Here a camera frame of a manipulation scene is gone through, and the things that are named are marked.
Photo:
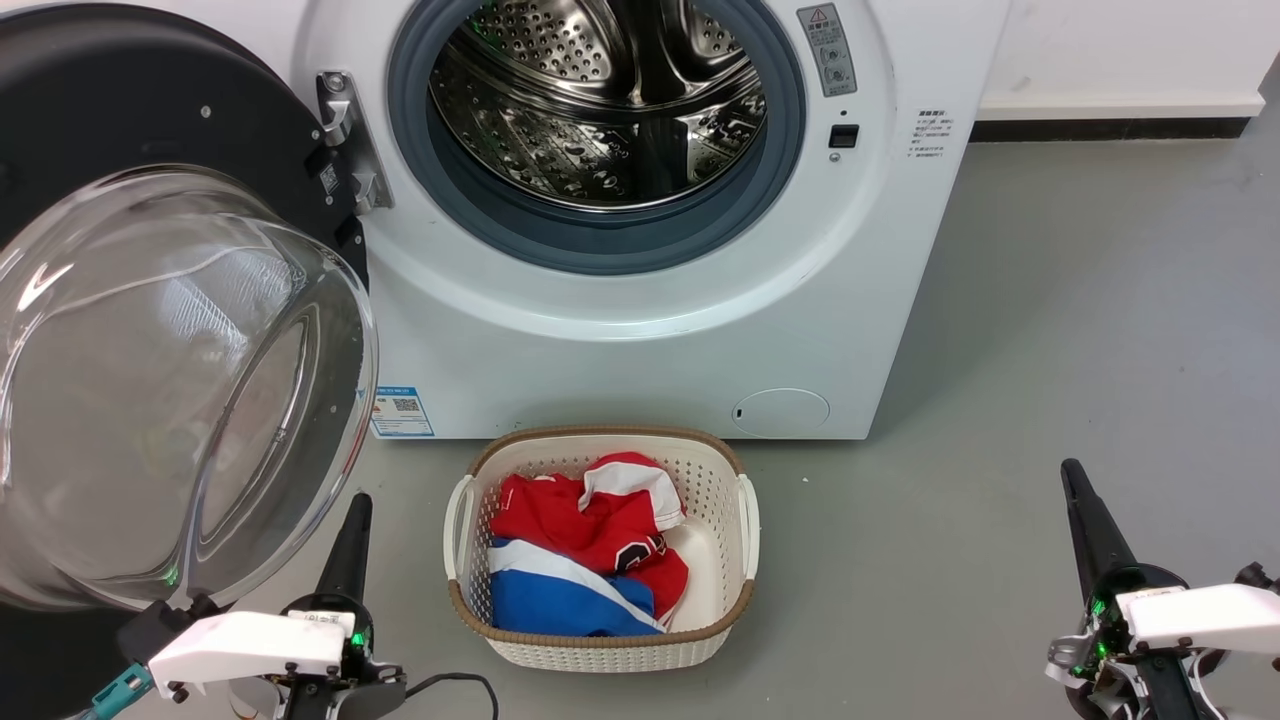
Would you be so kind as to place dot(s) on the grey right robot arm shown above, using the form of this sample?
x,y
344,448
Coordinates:
x,y
1170,690

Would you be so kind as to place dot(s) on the black door latch socket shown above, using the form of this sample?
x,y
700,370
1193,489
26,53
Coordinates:
x,y
844,136

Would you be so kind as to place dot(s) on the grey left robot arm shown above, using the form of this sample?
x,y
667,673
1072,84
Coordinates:
x,y
345,705

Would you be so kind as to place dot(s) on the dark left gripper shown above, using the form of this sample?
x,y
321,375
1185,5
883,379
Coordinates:
x,y
355,640

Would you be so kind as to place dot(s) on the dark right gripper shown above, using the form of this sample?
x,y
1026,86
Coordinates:
x,y
1095,650

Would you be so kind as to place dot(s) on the metal door hinge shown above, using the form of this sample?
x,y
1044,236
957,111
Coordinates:
x,y
350,130

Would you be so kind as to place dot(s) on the round white filter cover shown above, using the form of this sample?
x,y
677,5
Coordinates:
x,y
780,412

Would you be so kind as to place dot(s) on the black text sticker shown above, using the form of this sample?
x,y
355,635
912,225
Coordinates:
x,y
930,135

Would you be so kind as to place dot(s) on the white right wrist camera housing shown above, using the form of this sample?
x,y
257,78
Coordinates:
x,y
1200,612

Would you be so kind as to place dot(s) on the red white blue garment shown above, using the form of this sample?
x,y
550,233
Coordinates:
x,y
555,515

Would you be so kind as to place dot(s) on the blue energy label sticker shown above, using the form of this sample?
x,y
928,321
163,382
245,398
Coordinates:
x,y
405,412

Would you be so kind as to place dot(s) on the grey warning sticker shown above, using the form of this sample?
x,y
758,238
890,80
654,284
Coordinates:
x,y
828,50

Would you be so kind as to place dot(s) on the white plastic laundry basket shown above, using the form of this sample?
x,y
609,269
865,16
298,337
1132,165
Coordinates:
x,y
600,652

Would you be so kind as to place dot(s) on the white front-load washing machine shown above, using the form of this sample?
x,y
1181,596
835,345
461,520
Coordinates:
x,y
600,370

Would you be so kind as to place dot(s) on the perforated steel washer drum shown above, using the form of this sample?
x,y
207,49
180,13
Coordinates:
x,y
600,150

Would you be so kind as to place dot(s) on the black round glass washer door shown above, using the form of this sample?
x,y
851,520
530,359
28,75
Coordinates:
x,y
120,100

